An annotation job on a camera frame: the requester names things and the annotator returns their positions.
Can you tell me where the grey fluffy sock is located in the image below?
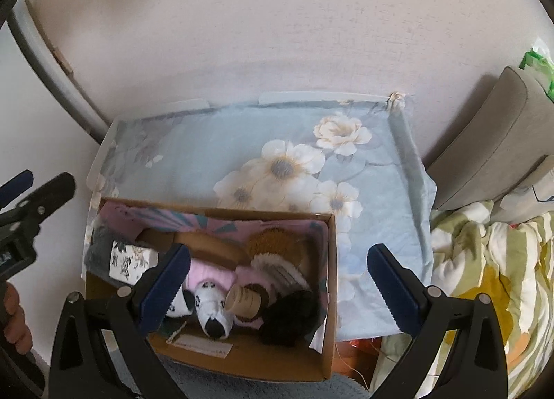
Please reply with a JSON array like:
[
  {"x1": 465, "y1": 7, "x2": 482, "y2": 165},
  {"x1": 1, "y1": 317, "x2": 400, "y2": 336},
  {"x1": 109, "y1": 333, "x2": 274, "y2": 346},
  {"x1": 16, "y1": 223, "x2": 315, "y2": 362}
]
[{"x1": 84, "y1": 227, "x2": 116, "y2": 285}]

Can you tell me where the green yellow floral blanket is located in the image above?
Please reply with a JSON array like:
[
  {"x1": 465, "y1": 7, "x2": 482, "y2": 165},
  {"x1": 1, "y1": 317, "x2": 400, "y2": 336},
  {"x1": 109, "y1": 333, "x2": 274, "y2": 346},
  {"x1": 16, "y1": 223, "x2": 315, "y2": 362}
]
[{"x1": 372, "y1": 199, "x2": 554, "y2": 399}]

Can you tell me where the pink fluffy sock front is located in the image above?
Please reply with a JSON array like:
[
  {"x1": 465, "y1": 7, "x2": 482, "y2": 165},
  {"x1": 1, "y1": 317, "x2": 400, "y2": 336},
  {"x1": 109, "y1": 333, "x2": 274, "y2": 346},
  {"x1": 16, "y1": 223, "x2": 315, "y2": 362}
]
[{"x1": 183, "y1": 259, "x2": 236, "y2": 292}]

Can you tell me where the grey sofa cushion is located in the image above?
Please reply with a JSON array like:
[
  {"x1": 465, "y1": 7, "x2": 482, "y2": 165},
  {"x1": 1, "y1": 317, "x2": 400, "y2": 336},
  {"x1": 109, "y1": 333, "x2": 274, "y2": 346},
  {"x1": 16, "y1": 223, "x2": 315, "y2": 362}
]
[{"x1": 427, "y1": 66, "x2": 553, "y2": 211}]

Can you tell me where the grey curved pipe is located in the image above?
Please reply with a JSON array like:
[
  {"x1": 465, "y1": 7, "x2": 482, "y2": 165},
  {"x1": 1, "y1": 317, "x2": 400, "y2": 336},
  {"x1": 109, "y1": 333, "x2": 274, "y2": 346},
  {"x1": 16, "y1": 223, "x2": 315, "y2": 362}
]
[{"x1": 7, "y1": 0, "x2": 110, "y2": 143}]

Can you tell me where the black fuzzy item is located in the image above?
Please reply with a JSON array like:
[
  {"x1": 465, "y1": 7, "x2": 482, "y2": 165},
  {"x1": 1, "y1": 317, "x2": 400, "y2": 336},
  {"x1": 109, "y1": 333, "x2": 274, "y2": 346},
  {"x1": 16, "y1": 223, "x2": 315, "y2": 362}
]
[{"x1": 258, "y1": 290, "x2": 319, "y2": 347}]

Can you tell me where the tan cylindrical bottle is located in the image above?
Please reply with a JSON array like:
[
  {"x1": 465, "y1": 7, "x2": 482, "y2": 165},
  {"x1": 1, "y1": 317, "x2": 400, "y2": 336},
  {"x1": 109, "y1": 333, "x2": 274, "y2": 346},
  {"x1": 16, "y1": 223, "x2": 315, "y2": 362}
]
[{"x1": 224, "y1": 285, "x2": 262, "y2": 319}]

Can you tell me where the blue floral table cloth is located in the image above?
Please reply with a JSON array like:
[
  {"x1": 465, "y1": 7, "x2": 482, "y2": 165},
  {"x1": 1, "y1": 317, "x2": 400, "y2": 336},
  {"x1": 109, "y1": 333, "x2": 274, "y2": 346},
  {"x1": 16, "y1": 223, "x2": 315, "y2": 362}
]
[{"x1": 93, "y1": 97, "x2": 437, "y2": 341}]

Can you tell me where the green snack packet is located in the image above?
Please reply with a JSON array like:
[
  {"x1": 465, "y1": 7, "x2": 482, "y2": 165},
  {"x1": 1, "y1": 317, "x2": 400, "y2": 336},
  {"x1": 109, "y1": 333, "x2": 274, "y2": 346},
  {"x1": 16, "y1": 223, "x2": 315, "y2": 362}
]
[{"x1": 519, "y1": 37, "x2": 554, "y2": 102}]

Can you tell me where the white tissue pack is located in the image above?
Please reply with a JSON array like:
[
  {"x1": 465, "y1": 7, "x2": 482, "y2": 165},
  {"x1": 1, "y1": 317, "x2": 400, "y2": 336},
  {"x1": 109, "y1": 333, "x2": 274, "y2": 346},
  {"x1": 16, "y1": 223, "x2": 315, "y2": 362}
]
[{"x1": 109, "y1": 242, "x2": 159, "y2": 285}]

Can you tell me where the blue panda rug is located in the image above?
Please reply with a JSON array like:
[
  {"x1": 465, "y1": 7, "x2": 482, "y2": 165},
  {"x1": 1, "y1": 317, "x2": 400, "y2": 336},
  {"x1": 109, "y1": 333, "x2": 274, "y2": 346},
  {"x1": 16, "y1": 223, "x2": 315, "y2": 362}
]
[{"x1": 160, "y1": 356, "x2": 370, "y2": 399}]

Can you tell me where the pink fluffy sock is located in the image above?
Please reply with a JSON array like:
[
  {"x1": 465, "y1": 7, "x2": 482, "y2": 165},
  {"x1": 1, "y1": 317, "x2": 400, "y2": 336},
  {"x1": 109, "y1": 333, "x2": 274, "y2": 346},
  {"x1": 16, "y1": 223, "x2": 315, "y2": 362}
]
[
  {"x1": 234, "y1": 266, "x2": 276, "y2": 330},
  {"x1": 183, "y1": 259, "x2": 236, "y2": 292}
]

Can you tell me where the open cardboard box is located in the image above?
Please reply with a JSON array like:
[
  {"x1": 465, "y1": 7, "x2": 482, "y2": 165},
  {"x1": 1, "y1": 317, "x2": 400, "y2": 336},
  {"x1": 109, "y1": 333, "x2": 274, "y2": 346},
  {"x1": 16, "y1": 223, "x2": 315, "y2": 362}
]
[{"x1": 83, "y1": 198, "x2": 337, "y2": 382}]

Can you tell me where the person's left hand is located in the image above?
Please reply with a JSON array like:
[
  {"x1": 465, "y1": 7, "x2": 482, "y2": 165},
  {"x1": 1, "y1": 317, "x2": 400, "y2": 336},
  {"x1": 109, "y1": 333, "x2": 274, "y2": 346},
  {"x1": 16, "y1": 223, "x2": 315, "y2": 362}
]
[{"x1": 3, "y1": 283, "x2": 33, "y2": 355}]

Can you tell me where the white panda sock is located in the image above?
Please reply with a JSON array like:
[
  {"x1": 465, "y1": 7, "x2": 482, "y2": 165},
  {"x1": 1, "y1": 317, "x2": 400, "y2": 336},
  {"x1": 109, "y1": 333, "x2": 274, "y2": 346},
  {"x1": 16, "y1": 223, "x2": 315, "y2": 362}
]
[
  {"x1": 194, "y1": 280, "x2": 234, "y2": 340},
  {"x1": 166, "y1": 289, "x2": 195, "y2": 318}
]

